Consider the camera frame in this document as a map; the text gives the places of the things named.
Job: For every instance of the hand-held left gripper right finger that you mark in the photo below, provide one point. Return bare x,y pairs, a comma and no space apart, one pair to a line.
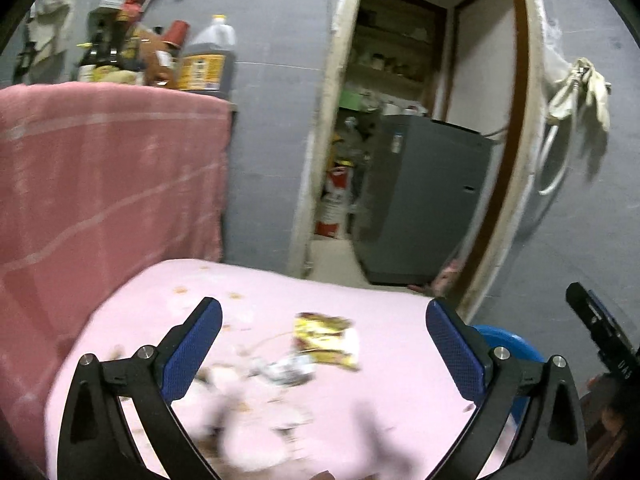
455,355

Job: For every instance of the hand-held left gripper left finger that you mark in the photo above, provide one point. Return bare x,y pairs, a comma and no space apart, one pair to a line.
195,350

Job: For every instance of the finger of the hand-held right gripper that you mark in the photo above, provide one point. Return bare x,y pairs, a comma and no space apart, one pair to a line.
600,325

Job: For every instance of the blue plastic basin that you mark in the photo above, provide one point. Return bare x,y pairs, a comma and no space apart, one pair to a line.
520,342

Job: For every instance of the yellow snack packet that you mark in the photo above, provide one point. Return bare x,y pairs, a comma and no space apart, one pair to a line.
325,342

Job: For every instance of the pink rag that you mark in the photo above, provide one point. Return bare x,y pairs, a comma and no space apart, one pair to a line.
447,277

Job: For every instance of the white crumpled wrapper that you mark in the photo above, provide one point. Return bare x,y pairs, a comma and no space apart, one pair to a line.
287,370

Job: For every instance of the pink mat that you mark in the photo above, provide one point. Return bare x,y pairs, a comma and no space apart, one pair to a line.
350,410

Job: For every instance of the grey washing machine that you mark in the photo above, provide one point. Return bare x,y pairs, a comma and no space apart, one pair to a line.
425,200

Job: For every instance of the red and white sack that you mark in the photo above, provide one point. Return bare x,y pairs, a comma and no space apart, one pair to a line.
332,205

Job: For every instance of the red striped towel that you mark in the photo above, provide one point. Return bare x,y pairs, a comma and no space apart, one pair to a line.
100,170

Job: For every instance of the yellow bag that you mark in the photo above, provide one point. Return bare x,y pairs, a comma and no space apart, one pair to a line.
340,139

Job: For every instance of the green box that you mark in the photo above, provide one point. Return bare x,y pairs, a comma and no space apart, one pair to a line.
352,99

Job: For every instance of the large brown oil jug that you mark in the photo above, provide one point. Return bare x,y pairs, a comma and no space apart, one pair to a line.
205,67

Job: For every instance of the dark glass bottle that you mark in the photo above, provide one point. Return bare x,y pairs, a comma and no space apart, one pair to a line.
100,60

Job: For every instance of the slim sauce bottle red cap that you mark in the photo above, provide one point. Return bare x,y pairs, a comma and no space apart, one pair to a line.
131,25

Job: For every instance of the white hanging cloth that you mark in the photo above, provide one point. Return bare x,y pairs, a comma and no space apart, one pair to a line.
52,5

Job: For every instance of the wooden door frame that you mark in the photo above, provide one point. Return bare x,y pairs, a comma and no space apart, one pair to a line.
320,160

